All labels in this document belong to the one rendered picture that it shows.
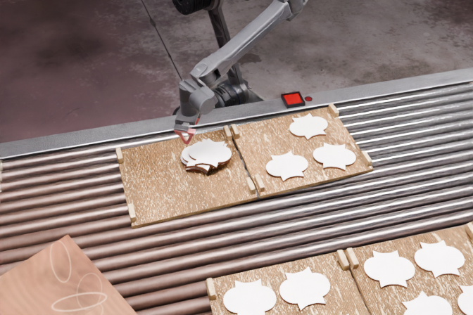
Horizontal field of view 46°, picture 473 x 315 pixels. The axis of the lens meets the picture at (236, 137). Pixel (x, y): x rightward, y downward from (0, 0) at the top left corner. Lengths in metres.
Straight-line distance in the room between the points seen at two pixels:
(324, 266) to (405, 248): 0.26
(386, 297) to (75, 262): 0.86
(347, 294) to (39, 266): 0.84
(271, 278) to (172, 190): 0.46
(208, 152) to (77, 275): 0.61
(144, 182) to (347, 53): 2.58
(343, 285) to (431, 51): 2.93
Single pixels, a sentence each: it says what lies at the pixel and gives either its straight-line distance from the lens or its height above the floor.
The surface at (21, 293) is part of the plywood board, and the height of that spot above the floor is 1.04.
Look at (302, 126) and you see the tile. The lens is 2.07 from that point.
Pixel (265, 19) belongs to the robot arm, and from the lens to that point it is 1.80.
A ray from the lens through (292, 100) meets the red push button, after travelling 2.21.
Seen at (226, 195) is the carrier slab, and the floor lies 0.94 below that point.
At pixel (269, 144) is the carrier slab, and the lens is 2.00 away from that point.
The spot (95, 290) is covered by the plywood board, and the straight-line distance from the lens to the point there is 1.54.
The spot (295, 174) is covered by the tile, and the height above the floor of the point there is 0.95.
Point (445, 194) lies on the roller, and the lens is 1.98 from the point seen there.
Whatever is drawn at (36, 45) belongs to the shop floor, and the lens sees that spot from 4.44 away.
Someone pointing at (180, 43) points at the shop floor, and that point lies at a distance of 4.23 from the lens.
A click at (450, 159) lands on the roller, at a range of 2.11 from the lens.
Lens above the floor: 2.31
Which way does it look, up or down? 43 degrees down
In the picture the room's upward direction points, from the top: straight up
